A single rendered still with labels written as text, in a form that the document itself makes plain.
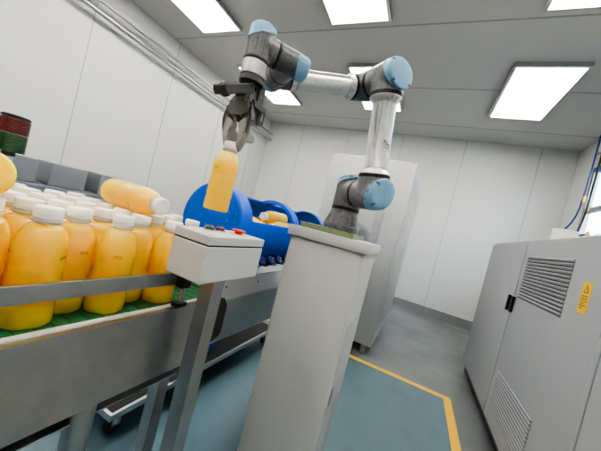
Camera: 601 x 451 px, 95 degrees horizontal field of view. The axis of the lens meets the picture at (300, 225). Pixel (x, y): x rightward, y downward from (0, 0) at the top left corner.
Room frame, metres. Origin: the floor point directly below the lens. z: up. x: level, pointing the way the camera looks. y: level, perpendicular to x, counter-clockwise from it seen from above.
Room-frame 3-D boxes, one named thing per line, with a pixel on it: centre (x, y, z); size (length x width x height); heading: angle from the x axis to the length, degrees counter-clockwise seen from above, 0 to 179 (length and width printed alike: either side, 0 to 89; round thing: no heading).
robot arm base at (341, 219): (1.17, -0.17, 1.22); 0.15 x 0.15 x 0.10
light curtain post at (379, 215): (2.17, -0.58, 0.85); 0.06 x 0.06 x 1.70; 65
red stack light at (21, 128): (0.76, 0.83, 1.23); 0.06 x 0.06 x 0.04
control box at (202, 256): (0.65, 0.17, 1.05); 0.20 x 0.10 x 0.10; 155
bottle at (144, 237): (0.63, 0.36, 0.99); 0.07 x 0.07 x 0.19
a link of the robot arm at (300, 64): (0.86, 0.16, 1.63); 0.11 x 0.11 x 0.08; 28
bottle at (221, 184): (0.78, 0.24, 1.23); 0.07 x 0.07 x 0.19
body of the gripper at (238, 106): (0.80, 0.23, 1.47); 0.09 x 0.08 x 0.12; 155
